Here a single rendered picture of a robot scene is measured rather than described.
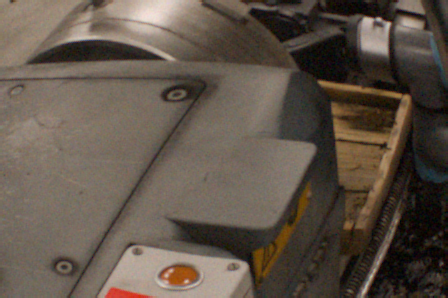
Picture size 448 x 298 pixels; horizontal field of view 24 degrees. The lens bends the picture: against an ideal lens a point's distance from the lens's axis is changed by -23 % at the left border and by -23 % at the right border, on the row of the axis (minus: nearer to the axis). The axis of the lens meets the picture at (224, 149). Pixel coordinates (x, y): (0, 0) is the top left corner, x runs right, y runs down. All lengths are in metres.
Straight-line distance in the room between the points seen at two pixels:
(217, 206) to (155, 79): 0.16
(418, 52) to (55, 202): 0.57
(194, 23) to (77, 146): 0.26
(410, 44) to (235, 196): 0.52
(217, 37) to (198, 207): 0.32
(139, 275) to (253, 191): 0.10
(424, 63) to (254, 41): 0.24
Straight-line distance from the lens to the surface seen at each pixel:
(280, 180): 0.75
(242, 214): 0.73
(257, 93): 0.84
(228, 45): 1.04
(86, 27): 1.04
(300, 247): 0.86
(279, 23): 1.27
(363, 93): 1.53
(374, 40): 1.24
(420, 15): 1.63
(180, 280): 0.68
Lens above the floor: 1.67
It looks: 32 degrees down
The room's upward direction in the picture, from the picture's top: 9 degrees counter-clockwise
